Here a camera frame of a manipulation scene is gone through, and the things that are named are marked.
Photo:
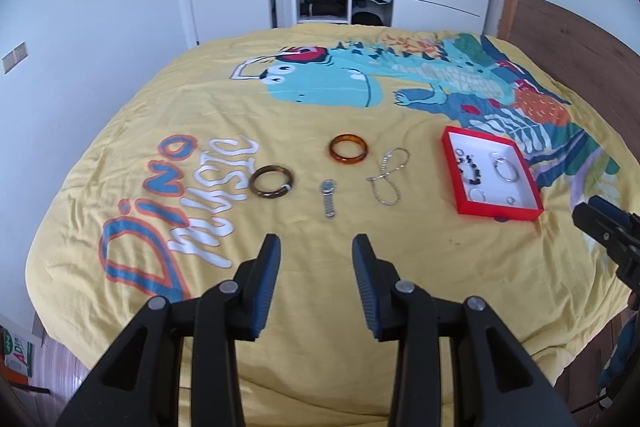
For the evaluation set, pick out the dark brown bangle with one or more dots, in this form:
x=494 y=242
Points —
x=252 y=187

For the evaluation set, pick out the dark bag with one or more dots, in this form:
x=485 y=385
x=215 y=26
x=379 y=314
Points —
x=366 y=18

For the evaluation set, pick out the yellow printed blanket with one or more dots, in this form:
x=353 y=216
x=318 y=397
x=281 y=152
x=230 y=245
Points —
x=200 y=97

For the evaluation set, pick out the amber bangle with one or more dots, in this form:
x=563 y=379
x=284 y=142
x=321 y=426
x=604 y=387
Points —
x=332 y=152

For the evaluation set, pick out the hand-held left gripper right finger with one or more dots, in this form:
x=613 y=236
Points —
x=367 y=292

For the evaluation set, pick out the folded dark clothes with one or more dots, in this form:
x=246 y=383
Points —
x=324 y=6

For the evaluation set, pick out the silver wristwatch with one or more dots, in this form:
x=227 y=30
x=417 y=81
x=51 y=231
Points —
x=328 y=187

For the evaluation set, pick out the large thin metal bangle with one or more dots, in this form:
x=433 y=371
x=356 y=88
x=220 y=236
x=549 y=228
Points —
x=494 y=170

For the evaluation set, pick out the wall switch panel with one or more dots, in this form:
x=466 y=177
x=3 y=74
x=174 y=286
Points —
x=13 y=57

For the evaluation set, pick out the red cardboard box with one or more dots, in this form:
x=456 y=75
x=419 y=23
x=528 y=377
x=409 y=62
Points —
x=487 y=146

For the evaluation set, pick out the silver hoop earring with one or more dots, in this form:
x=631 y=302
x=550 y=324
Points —
x=470 y=195

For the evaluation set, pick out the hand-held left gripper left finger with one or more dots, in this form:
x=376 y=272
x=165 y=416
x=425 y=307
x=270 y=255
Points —
x=267 y=289

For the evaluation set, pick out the printed cardboard box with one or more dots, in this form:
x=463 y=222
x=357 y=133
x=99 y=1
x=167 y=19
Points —
x=15 y=357

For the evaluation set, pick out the person's blue clothing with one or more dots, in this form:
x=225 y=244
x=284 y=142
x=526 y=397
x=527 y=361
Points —
x=622 y=352

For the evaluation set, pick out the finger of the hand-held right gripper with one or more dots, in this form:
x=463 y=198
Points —
x=612 y=212
x=605 y=229

